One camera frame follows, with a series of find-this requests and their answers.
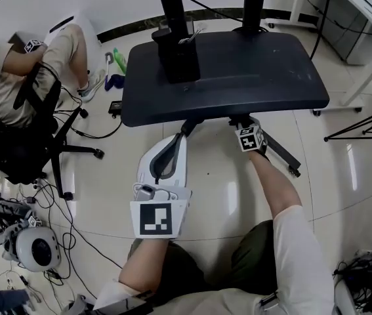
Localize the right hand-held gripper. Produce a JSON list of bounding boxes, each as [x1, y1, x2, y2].
[[234, 116, 268, 154]]

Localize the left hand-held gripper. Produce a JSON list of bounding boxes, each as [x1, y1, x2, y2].
[[129, 133, 193, 240]]

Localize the black TV stand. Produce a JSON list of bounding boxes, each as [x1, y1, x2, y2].
[[121, 0, 331, 179]]

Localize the person's right forearm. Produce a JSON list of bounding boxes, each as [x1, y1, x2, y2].
[[247, 148, 303, 223]]

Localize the person's left forearm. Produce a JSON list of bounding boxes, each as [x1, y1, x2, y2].
[[118, 237, 171, 292]]

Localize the black power adapter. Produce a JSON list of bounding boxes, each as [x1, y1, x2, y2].
[[107, 100, 125, 116]]

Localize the blue rag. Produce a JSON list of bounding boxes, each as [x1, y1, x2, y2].
[[104, 73, 125, 92]]

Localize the green plastic bottle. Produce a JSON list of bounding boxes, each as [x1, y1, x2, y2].
[[112, 47, 129, 75]]

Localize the person's olive trousers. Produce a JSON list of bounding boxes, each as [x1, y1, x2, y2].
[[128, 220, 279, 292]]

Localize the person's white shirt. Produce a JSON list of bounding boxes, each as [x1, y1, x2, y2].
[[93, 205, 338, 315]]

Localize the clear plastic holder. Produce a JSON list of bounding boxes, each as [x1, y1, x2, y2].
[[159, 16, 196, 35]]

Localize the grey drawer cabinet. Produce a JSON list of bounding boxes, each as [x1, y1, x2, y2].
[[316, 0, 372, 67]]

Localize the black chest pack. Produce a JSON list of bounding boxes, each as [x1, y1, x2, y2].
[[68, 290, 154, 315]]

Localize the black office chair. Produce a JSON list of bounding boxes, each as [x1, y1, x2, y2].
[[0, 62, 105, 202]]

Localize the white round headset device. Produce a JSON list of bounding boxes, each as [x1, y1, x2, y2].
[[3, 226, 62, 273]]

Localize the white floor appliance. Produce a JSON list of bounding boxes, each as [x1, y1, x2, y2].
[[42, 9, 103, 75]]

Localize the idle white hand-held gripper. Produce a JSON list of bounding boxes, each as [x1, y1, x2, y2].
[[0, 196, 43, 246]]

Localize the white cable bundle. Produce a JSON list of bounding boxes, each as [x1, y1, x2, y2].
[[178, 28, 203, 45]]

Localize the grey handled brush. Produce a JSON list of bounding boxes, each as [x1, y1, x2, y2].
[[104, 51, 115, 89]]

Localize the black hanging cable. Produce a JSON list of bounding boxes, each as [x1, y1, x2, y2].
[[309, 0, 336, 62]]

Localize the black TV power cable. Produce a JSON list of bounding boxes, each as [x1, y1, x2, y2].
[[169, 0, 245, 23]]

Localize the tangled cable bundle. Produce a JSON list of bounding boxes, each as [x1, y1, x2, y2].
[[332, 249, 372, 308]]

